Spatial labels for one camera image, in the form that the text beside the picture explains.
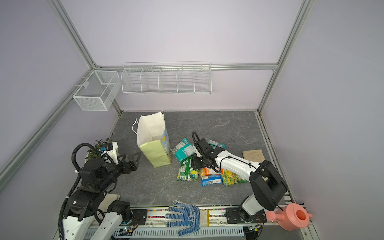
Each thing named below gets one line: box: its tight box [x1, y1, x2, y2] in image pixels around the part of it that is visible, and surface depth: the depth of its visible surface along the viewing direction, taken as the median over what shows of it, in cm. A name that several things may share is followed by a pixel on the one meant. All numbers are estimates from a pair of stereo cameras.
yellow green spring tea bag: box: [222, 169, 248, 187], surface depth 85 cm
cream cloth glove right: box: [242, 149, 265, 163], surface depth 98 cm
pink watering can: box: [266, 203, 313, 231], surface depth 66 cm
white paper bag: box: [132, 109, 172, 168], surface depth 84 cm
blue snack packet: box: [201, 174, 223, 187], surface depth 86 cm
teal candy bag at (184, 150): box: [170, 137, 196, 163], surface depth 96 cm
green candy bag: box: [177, 156, 199, 181], surface depth 86 cm
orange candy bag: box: [198, 167, 223, 177], surface depth 87 cm
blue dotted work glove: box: [165, 200, 210, 236], surface depth 75 cm
